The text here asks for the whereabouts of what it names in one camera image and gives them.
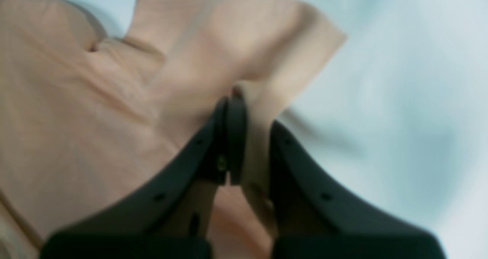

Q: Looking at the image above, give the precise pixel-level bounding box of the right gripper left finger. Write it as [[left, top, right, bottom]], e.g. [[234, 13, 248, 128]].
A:
[[40, 95, 247, 259]]

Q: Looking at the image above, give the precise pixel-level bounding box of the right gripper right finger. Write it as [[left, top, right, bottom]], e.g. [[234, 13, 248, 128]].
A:
[[270, 121, 446, 259]]

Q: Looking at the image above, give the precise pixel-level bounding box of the peach T-shirt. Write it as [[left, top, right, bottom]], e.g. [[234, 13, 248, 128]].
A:
[[1, 0, 347, 259]]

